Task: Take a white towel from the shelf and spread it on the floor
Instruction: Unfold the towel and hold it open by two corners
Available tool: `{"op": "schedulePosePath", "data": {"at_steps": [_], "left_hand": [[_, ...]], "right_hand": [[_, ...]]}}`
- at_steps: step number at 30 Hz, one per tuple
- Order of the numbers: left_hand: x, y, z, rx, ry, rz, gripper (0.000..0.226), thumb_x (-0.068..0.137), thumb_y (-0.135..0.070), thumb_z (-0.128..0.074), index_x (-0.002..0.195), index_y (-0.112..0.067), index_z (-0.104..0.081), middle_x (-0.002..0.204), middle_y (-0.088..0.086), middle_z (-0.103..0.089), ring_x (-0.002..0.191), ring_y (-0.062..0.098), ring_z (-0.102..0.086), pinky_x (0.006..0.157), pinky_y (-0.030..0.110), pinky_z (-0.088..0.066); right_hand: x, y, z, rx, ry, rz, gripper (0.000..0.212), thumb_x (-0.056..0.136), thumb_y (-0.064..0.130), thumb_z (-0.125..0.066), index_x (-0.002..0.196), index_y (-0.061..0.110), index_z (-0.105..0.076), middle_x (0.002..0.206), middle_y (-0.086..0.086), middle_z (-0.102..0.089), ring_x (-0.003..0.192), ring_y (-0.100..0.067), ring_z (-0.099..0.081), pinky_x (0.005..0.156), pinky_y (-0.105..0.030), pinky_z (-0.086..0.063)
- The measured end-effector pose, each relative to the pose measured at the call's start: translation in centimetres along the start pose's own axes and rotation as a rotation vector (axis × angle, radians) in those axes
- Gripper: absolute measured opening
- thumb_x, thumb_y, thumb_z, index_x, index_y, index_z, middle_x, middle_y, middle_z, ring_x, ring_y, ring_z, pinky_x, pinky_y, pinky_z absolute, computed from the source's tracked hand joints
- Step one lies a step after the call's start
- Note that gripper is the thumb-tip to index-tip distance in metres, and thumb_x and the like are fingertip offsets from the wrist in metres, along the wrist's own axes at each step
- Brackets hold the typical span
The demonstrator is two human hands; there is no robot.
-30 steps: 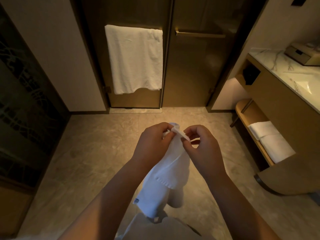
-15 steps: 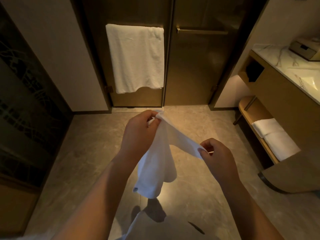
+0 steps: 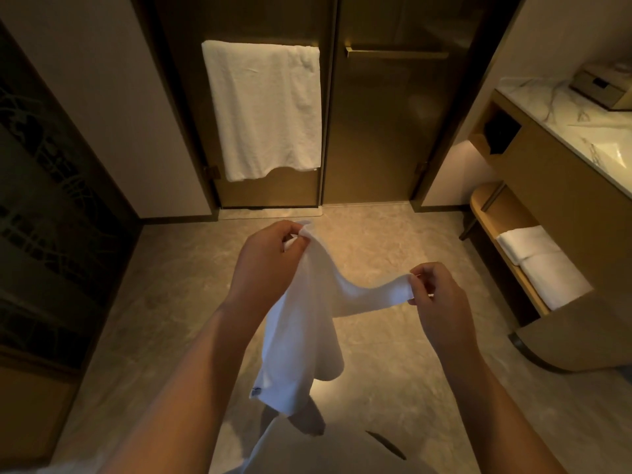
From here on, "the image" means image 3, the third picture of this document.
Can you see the person's left hand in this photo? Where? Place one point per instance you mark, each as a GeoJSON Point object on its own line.
{"type": "Point", "coordinates": [261, 271]}

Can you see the person's right hand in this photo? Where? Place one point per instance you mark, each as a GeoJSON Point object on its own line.
{"type": "Point", "coordinates": [447, 315]}

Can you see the small white towel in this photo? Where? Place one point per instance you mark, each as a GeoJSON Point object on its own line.
{"type": "Point", "coordinates": [301, 340]}

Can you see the person's right forearm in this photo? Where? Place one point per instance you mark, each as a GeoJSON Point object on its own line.
{"type": "Point", "coordinates": [494, 419]}

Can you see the person's left forearm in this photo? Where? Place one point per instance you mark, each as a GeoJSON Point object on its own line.
{"type": "Point", "coordinates": [187, 404]}

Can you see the large folded white towel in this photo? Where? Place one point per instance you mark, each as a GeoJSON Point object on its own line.
{"type": "Point", "coordinates": [555, 281]}

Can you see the white bath towel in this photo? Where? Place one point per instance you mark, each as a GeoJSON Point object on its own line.
{"type": "Point", "coordinates": [261, 108]}

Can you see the bronze glass shower door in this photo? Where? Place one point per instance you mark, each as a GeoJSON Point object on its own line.
{"type": "Point", "coordinates": [276, 192]}
{"type": "Point", "coordinates": [385, 133]}

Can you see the wooden vanity cabinet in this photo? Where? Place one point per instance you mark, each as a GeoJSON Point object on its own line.
{"type": "Point", "coordinates": [558, 212]}

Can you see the white sink basin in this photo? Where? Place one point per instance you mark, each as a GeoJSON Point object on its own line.
{"type": "Point", "coordinates": [617, 148]}

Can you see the wooden tissue box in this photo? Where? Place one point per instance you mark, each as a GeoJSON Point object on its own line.
{"type": "Point", "coordinates": [597, 88]}

